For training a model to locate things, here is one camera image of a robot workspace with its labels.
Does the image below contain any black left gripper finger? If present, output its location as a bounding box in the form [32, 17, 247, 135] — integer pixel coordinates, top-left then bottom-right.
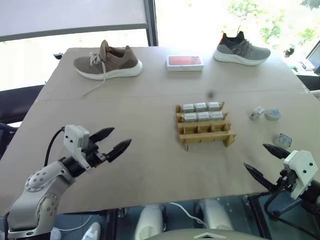
[105, 138, 133, 164]
[88, 127, 116, 145]

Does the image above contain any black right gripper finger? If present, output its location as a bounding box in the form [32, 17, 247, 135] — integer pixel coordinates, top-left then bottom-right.
[262, 143, 291, 160]
[243, 162, 278, 194]

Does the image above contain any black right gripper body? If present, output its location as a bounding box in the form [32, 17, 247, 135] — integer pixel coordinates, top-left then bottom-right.
[274, 168, 299, 195]

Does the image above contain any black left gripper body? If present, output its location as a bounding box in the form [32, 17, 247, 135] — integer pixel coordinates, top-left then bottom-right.
[83, 141, 109, 169]

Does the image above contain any white phone box red print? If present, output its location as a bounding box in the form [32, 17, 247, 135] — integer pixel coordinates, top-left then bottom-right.
[165, 55, 205, 73]

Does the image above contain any white robot leg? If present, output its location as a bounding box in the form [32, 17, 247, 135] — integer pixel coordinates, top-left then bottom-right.
[201, 198, 234, 231]
[134, 204, 165, 240]

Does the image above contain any wooden slotted rack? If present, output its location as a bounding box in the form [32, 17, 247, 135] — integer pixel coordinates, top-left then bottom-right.
[174, 100, 237, 152]

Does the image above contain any brown sneaker with white sole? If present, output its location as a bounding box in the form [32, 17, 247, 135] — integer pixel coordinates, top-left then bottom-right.
[72, 39, 143, 97]

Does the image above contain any grey rounded robot shell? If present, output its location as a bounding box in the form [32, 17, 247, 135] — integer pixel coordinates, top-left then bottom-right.
[148, 225, 276, 240]

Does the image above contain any black chair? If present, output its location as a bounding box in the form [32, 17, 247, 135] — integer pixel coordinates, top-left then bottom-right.
[0, 84, 46, 162]

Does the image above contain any computer monitor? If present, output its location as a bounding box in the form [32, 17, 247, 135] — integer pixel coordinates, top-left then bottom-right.
[306, 39, 320, 76]

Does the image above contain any grey sneaker with orange accents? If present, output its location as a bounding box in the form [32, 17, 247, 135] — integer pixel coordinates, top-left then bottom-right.
[212, 30, 272, 67]

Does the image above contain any dark window pillar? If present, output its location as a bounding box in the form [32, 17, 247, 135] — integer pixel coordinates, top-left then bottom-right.
[144, 0, 160, 48]

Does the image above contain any white roller window blind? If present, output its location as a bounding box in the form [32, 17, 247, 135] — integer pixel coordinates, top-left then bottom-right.
[0, 0, 149, 43]

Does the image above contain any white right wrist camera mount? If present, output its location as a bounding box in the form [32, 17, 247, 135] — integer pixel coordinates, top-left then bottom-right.
[283, 149, 319, 200]

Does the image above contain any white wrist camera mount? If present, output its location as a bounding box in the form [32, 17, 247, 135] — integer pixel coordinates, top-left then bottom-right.
[62, 124, 94, 174]
[283, 149, 319, 200]

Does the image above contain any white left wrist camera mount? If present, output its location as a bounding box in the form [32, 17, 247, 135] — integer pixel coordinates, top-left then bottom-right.
[62, 124, 94, 174]

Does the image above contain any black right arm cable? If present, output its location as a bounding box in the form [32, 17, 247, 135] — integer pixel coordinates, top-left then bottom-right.
[264, 191, 320, 237]

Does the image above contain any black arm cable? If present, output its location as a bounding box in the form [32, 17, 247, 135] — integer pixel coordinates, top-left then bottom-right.
[264, 191, 320, 237]
[43, 126, 66, 167]

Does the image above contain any black table frame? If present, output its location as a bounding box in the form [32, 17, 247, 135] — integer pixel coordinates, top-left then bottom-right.
[246, 194, 273, 240]

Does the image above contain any small white block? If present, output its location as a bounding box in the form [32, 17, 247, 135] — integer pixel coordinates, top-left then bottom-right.
[249, 106, 266, 121]

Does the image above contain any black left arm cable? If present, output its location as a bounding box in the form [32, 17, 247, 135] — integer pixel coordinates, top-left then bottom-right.
[43, 126, 66, 167]

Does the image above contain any thin white floor cable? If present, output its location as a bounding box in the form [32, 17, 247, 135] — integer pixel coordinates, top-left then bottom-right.
[54, 214, 93, 232]

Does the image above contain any white cable under table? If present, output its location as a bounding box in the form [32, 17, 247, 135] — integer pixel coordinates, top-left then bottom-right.
[169, 201, 209, 229]

